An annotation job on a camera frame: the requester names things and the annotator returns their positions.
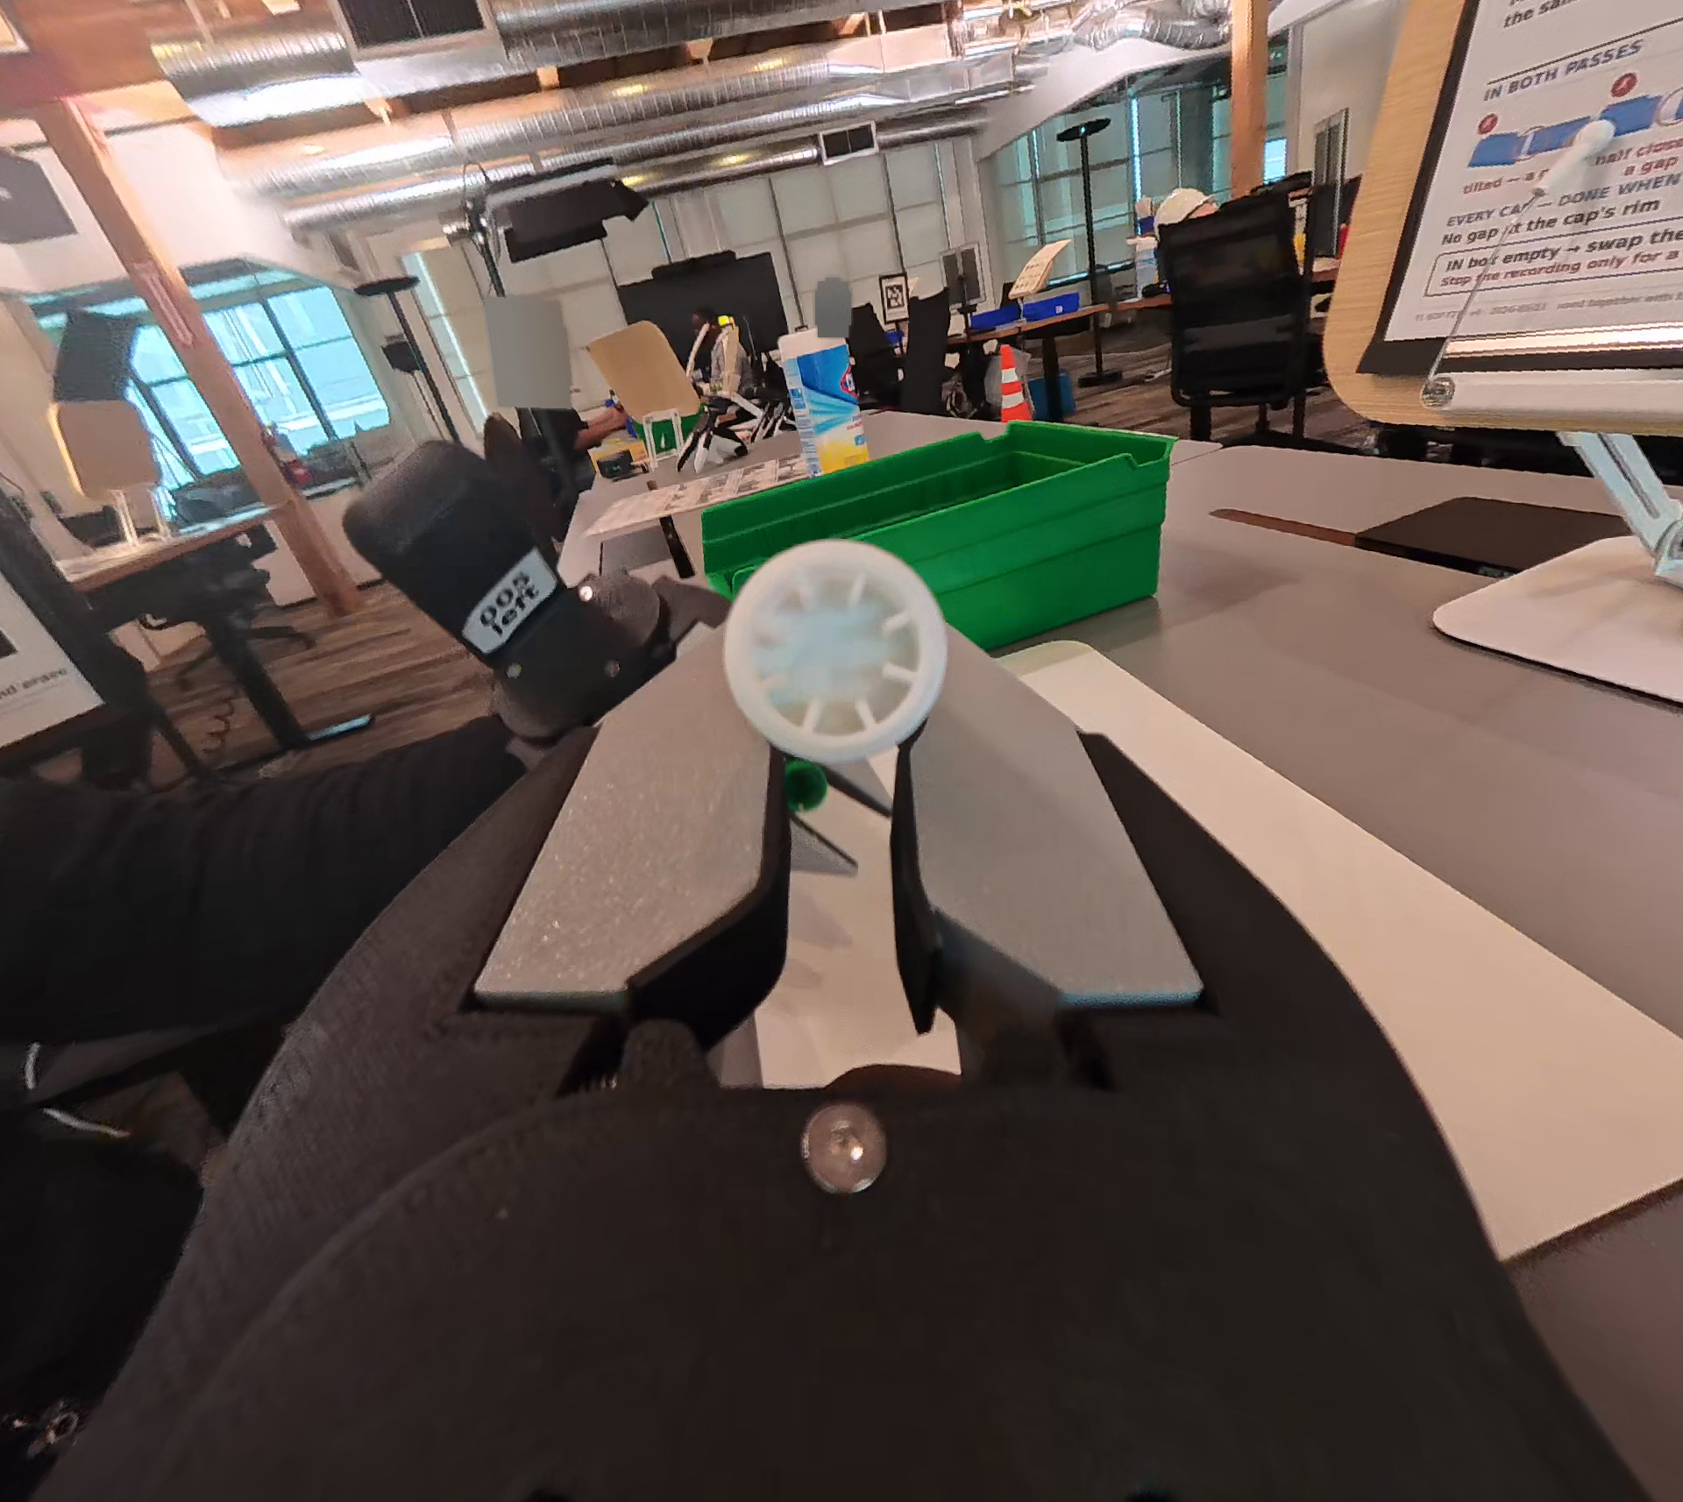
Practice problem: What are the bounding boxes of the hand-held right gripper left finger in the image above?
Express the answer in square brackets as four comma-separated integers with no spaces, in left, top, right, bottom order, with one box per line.
[470,639,794,1017]

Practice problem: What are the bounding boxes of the white green whiteboard marker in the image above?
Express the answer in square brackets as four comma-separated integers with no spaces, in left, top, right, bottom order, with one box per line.
[721,537,950,765]

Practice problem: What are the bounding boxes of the printed tag sheets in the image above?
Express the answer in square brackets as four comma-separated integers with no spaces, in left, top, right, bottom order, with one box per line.
[584,455,812,539]

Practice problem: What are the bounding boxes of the black studio light panel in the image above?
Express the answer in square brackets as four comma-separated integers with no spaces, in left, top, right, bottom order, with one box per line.
[500,174,652,266]

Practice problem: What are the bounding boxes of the large black screen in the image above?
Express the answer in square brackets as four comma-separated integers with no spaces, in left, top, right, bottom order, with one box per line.
[615,250,793,360]

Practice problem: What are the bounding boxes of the instruction poster board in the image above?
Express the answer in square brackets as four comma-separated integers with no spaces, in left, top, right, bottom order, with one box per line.
[1322,0,1683,590]

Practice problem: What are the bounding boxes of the black office chair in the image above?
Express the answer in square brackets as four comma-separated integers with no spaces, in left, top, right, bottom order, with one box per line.
[1155,192,1325,443]

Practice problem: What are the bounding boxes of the green plastic bin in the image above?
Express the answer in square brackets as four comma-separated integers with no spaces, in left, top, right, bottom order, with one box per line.
[700,418,1180,653]

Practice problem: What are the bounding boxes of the dark wooden stand base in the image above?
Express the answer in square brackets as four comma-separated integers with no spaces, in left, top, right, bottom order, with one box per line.
[1208,493,1634,581]

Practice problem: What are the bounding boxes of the silver ventilation duct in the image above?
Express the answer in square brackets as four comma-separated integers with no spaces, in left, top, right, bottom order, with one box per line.
[149,0,1425,231]

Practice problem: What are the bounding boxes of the background desk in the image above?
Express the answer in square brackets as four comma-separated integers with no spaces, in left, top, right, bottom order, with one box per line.
[58,507,379,749]

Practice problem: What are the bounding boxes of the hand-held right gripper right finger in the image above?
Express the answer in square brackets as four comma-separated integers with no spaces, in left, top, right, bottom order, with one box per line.
[889,630,1206,1037]

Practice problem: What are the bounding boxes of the white whiteboard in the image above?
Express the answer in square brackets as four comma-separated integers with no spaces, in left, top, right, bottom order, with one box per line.
[1431,534,1683,706]
[752,639,1683,1261]

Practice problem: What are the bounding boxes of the person's left forearm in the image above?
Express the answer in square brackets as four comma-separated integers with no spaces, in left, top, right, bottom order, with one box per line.
[0,713,531,1046]

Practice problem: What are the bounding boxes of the black wall speaker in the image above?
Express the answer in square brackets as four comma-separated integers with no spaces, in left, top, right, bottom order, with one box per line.
[0,145,75,245]

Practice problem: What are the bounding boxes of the black white tag sign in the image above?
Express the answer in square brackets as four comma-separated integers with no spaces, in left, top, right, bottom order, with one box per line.
[0,486,116,755]

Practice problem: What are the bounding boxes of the wooden post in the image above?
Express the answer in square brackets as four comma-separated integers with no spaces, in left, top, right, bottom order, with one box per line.
[1227,0,1276,203]
[32,99,365,618]

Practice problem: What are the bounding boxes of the white wipes canister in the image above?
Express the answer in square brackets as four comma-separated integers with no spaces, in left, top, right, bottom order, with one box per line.
[777,327,871,476]

